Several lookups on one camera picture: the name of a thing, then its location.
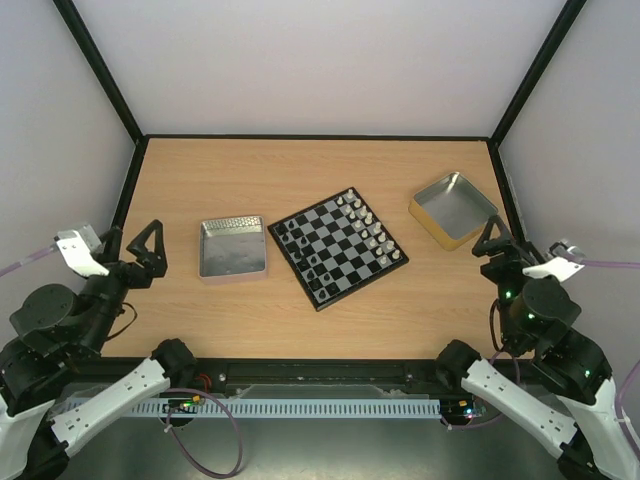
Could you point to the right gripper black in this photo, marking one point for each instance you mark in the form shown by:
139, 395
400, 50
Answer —
500, 261

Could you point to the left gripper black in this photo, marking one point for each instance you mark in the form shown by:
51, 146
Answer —
141, 277

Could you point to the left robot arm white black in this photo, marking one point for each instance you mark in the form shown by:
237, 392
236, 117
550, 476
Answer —
57, 329

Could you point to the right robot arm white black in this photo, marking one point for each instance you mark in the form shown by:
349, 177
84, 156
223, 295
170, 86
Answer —
595, 439

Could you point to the pink tin with black pieces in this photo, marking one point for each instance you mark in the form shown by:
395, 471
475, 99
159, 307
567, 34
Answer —
232, 250

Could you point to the black grey chess board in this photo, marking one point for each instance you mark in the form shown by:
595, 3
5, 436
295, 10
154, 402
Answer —
338, 246

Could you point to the yellow empty tin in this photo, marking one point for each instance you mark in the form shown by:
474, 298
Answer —
452, 210

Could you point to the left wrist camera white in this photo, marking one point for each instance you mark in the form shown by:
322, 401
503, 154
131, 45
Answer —
78, 245

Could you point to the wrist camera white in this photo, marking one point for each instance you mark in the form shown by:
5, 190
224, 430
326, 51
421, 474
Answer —
78, 245
565, 261

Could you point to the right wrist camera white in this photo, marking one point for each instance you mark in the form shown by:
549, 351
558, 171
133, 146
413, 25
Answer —
565, 261

